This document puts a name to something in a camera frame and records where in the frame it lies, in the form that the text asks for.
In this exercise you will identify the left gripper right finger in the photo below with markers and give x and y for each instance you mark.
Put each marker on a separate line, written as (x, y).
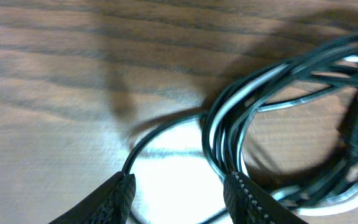
(247, 203)

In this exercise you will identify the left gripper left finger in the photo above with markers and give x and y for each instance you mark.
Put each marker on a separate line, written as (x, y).
(110, 203)

